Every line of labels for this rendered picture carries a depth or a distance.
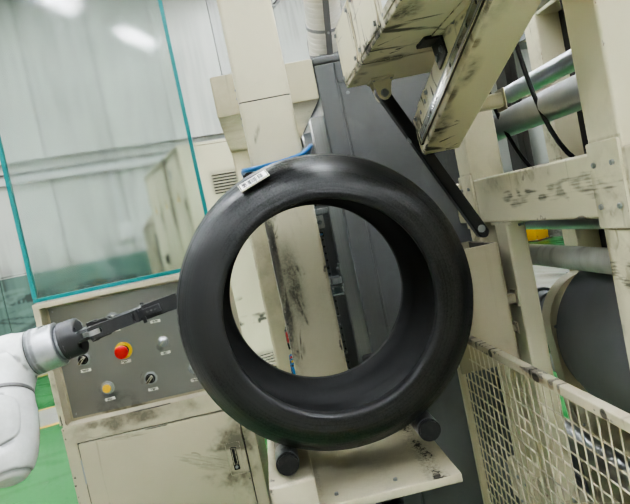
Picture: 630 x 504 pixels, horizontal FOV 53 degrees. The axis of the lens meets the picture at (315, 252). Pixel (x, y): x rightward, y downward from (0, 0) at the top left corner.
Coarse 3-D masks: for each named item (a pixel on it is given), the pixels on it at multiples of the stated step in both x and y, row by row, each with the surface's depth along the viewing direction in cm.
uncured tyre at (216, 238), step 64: (256, 192) 114; (320, 192) 114; (384, 192) 116; (192, 256) 116; (448, 256) 118; (192, 320) 115; (448, 320) 118; (256, 384) 117; (320, 384) 144; (384, 384) 143; (320, 448) 120
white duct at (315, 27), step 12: (312, 0) 197; (336, 0) 199; (312, 12) 200; (336, 12) 201; (312, 24) 203; (336, 24) 204; (312, 36) 206; (324, 36) 205; (312, 48) 210; (324, 48) 208; (336, 48) 209
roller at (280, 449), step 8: (280, 448) 122; (288, 448) 121; (296, 448) 125; (280, 456) 119; (288, 456) 119; (296, 456) 119; (280, 464) 119; (288, 464) 119; (296, 464) 119; (280, 472) 119; (288, 472) 119
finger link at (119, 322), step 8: (128, 312) 121; (112, 320) 120; (120, 320) 120; (128, 320) 120; (136, 320) 121; (88, 328) 118; (96, 328) 118; (104, 328) 119; (112, 328) 119; (120, 328) 120; (96, 336) 118
